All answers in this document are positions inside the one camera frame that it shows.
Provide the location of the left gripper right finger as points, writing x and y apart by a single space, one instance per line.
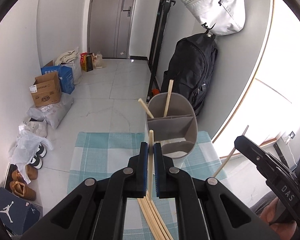
165 187

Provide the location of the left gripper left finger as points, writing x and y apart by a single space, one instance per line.
136 183

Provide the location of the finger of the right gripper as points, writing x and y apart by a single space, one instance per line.
279 178

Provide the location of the wooden chopstick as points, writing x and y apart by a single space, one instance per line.
148 219
145 107
169 92
162 223
150 163
224 144
162 236
157 221

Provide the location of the person's right hand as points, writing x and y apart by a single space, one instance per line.
284 230

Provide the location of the teal white checkered cloth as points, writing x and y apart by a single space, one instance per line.
99 155

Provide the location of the white grey utensil holder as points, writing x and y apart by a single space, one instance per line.
177 131

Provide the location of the black white sneakers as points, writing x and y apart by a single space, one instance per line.
37 160

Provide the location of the grey plastic parcel bag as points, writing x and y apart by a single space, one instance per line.
53 114

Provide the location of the brown shoe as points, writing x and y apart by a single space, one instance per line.
31 172
22 190

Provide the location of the white plastic bag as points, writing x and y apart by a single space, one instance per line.
26 146

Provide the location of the black backpack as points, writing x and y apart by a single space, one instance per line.
191 68

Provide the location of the blue cardboard box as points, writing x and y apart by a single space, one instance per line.
65 76

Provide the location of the brown cardboard box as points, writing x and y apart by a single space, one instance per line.
46 90

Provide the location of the navy jordan shoe box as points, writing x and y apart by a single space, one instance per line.
17 214

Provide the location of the cream cloth bag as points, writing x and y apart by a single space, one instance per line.
66 57

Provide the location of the grey entrance door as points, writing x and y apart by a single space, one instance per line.
109 27

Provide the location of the white hanging bag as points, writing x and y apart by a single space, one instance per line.
220 17

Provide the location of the black metal stand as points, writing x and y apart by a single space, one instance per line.
158 35

